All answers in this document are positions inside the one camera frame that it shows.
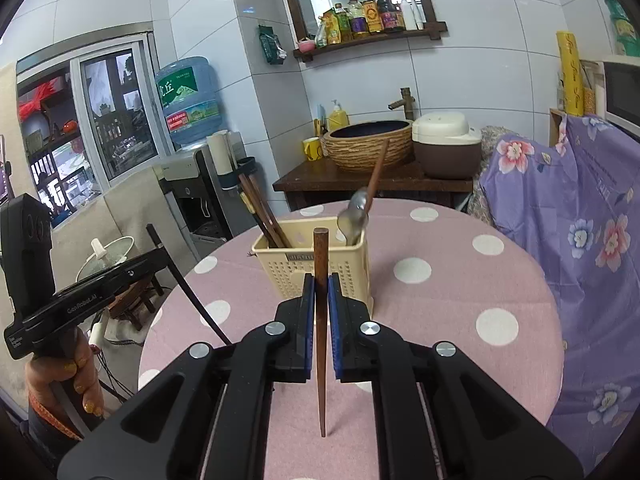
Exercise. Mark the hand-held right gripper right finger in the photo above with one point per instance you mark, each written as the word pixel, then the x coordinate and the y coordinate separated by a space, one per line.
pixel 334 315

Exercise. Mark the blue water jug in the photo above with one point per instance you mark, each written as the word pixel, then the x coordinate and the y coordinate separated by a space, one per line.
pixel 190 100

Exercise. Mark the white power plug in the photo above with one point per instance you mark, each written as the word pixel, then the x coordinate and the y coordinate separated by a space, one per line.
pixel 98 330

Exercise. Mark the white microwave oven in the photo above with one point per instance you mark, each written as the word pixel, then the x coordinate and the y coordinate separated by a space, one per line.
pixel 622 95

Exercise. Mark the pink polka-dot tablecloth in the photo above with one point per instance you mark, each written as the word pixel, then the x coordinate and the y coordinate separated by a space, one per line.
pixel 425 310

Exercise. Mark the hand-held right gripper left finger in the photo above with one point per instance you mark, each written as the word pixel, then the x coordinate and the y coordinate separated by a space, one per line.
pixel 310 315

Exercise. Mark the green label oil bottle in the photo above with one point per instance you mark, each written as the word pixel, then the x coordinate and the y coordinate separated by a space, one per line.
pixel 342 24

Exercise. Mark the wooden stool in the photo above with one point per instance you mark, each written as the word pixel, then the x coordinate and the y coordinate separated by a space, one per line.
pixel 147 305

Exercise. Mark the golden cooking oil bottle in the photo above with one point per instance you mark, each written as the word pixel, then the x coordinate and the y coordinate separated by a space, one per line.
pixel 357 20

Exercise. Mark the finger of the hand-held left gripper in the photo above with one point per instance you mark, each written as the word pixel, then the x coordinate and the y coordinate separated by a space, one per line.
pixel 140 269

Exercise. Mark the grey floral cloth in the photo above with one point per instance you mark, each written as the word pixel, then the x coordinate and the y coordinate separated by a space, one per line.
pixel 487 160

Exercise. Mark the brown white rice cooker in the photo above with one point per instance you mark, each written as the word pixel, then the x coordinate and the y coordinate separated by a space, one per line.
pixel 445 150

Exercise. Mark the purple floral cloth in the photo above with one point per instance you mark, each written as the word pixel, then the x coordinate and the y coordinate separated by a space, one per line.
pixel 590 260

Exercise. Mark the sliding window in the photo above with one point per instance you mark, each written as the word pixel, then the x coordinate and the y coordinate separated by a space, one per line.
pixel 120 125

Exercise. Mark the cream paper roll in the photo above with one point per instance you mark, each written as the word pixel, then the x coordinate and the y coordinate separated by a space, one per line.
pixel 220 152

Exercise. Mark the dark soy sauce bottle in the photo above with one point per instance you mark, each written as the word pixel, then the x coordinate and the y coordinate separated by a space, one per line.
pixel 390 10

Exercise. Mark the cream plastic utensil holder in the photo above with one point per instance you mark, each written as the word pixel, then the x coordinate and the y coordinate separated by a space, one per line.
pixel 285 275

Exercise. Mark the yellow mug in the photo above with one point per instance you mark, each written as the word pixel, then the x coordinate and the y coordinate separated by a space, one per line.
pixel 311 149

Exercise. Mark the pink small bowl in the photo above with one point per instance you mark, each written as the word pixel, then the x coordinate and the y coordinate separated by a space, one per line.
pixel 305 46

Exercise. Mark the woven basin sink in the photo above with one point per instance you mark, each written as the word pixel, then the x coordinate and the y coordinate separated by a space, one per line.
pixel 360 152

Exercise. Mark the grey water dispenser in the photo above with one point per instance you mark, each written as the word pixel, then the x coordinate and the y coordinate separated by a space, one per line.
pixel 185 175

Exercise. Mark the beige cloth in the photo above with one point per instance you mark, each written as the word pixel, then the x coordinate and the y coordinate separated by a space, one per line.
pixel 130 205

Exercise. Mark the bronze faucet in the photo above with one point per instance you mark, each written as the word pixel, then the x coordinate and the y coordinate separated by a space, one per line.
pixel 406 102

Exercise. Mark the person's left hand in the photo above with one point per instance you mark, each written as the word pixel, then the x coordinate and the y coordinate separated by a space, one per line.
pixel 60 365

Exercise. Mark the yellow patterned roll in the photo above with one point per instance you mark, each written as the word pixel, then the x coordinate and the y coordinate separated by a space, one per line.
pixel 570 75

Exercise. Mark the yellow dish soap bottle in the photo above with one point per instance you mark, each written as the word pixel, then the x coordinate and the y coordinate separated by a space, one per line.
pixel 337 117

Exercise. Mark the white plastic bottle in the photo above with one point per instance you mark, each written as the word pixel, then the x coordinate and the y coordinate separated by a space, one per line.
pixel 409 16

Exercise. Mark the green hanging packet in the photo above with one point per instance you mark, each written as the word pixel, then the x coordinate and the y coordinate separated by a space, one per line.
pixel 270 42

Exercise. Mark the dark wooden cabinet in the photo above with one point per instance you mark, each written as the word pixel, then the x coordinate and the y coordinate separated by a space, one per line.
pixel 310 180

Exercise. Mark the wooden mirror wall shelf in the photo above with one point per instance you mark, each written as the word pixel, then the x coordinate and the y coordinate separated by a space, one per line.
pixel 360 42

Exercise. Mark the blue wall caddy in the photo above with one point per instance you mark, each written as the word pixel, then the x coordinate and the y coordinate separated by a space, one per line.
pixel 242 176

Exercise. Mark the brown bottle yellow label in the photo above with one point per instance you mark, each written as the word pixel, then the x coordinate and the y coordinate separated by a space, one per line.
pixel 371 14

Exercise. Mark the brown wooden chopstick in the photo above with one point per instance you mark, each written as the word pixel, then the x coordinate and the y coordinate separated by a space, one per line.
pixel 267 210
pixel 272 210
pixel 256 210
pixel 321 260

